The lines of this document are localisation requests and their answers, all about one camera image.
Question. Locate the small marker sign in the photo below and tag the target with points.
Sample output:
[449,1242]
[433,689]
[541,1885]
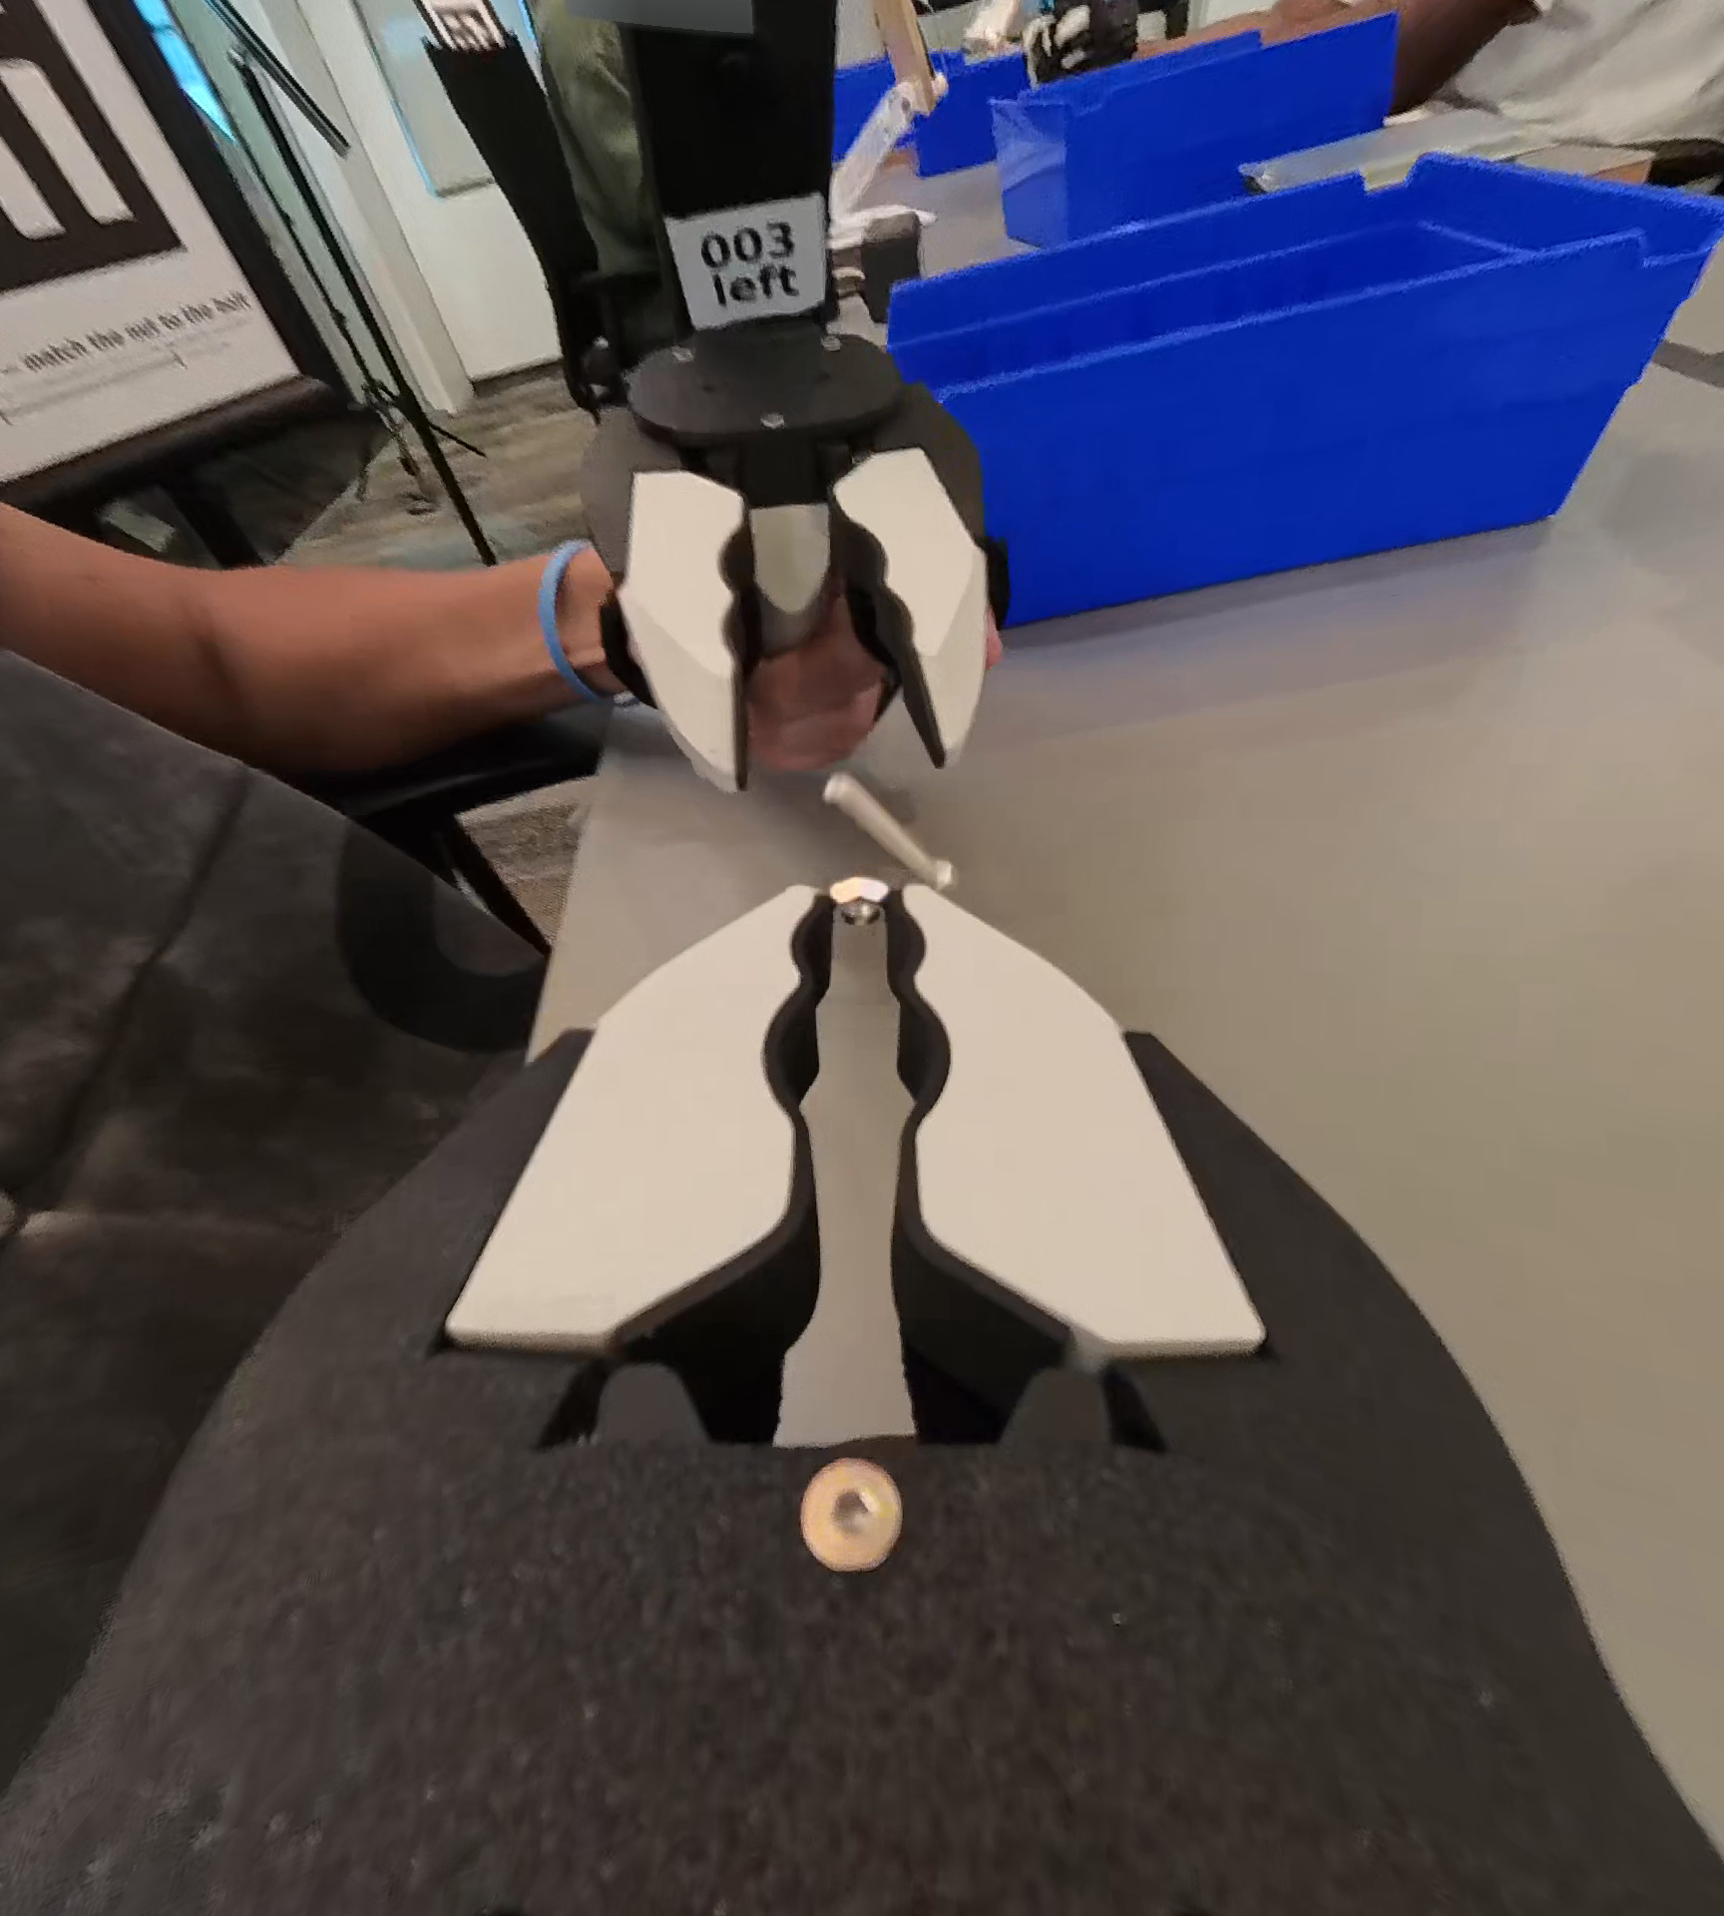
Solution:
[461,23]

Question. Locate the blue plastic bin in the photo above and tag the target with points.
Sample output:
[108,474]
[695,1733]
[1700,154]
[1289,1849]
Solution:
[1251,480]
[1176,150]
[966,120]

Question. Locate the framed marker sign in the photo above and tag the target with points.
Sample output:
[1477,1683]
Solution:
[54,374]

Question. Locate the person's left hand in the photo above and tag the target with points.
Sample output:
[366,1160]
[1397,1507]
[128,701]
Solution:
[816,703]

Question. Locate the blue wristband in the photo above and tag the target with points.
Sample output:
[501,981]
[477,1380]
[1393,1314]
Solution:
[551,621]

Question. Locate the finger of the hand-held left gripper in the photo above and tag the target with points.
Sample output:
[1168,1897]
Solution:
[675,613]
[936,583]

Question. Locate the person's left forearm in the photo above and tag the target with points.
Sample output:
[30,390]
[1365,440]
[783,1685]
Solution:
[278,659]

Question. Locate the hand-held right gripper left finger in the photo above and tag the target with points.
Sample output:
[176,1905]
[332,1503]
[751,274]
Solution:
[653,1168]

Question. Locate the black device with green lights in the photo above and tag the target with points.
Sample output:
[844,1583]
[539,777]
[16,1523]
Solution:
[892,240]

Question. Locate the small steel hex nut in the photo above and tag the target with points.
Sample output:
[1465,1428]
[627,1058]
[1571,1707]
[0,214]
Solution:
[858,899]

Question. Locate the document stand with black board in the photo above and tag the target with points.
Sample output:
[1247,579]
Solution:
[910,53]

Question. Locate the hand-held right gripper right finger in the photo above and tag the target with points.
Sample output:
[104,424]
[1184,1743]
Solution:
[1072,1168]

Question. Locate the black office chair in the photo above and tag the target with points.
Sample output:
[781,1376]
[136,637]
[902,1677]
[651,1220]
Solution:
[503,150]

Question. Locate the thin short steel bolt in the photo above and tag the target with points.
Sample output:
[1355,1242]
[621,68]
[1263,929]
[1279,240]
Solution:
[884,829]

